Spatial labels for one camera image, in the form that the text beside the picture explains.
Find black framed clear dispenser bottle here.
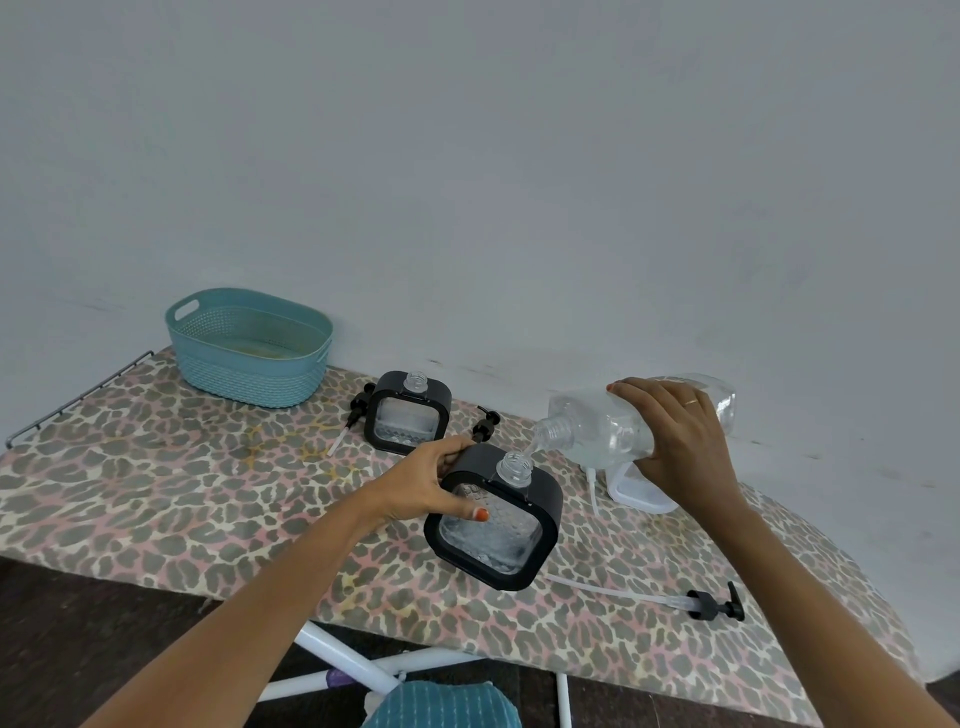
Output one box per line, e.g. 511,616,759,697
363,370,454,457
423,442,564,593

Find person's left hand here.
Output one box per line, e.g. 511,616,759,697
358,435,491,531

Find person's right forearm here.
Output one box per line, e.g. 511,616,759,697
693,487,955,728

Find person's right hand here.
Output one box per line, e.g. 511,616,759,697
606,377,741,520

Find white pump cap with tube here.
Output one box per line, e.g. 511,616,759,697
584,460,681,520

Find person's left forearm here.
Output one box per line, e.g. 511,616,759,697
81,487,391,728

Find white ironing board legs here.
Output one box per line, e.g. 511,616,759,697
257,620,574,728

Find teal woven plastic basket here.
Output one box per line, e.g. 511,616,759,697
165,288,335,410

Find teal striped cloth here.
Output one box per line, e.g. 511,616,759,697
361,680,523,728

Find large clear plastic bottle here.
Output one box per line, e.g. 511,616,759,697
525,373,737,471

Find leopard print ironing board cover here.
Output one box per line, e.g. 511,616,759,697
0,346,925,727

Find metal wire iron rest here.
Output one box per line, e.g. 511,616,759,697
6,350,156,450

